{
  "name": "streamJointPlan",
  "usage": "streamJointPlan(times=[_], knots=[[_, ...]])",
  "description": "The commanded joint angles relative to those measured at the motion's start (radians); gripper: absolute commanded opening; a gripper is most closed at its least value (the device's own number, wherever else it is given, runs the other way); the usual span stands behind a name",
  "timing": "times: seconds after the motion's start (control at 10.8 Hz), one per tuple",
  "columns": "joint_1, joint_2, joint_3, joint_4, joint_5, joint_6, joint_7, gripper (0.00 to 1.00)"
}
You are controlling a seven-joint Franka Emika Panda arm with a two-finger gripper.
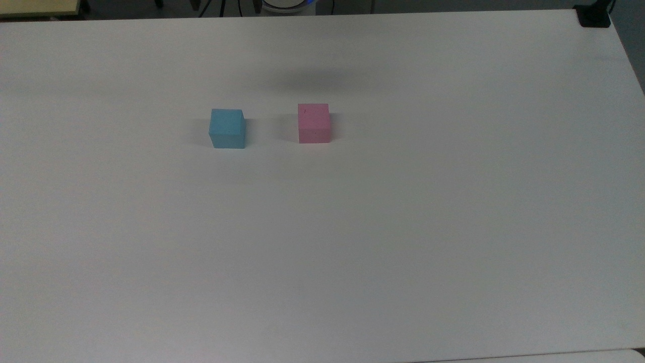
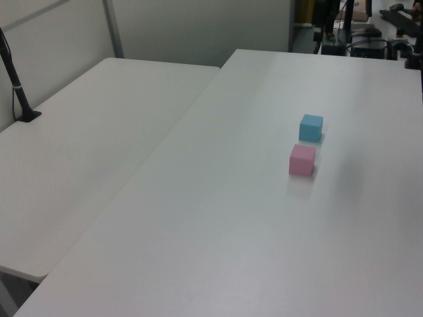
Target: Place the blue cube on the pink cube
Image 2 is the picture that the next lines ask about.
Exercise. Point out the grey metal partition post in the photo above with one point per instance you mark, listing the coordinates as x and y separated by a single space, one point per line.
114 29

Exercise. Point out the small black box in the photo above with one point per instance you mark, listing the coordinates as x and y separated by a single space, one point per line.
333 49

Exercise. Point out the black clamp mount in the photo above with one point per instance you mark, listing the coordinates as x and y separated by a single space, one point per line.
413 59

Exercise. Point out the blue cube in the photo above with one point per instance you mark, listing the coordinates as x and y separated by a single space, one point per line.
310 130

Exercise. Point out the white side table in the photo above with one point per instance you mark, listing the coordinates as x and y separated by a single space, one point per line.
82 148

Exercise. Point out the pink cube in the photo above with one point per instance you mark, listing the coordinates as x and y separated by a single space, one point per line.
301 162

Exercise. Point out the long black bar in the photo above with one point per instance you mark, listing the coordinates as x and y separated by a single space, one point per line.
403 21

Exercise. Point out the black electronics box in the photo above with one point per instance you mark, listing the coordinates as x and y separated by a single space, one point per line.
368 49

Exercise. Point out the wooden board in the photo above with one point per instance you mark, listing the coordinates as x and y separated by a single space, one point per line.
303 11

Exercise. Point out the black tripod stand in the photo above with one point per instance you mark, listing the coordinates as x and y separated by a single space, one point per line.
328 20

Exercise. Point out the black camera pole with base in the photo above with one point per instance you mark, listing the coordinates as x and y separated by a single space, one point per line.
10 66

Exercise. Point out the brown cardboard box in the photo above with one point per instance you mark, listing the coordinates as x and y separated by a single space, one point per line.
361 10

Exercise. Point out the black upright pole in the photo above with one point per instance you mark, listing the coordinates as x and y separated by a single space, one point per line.
348 20

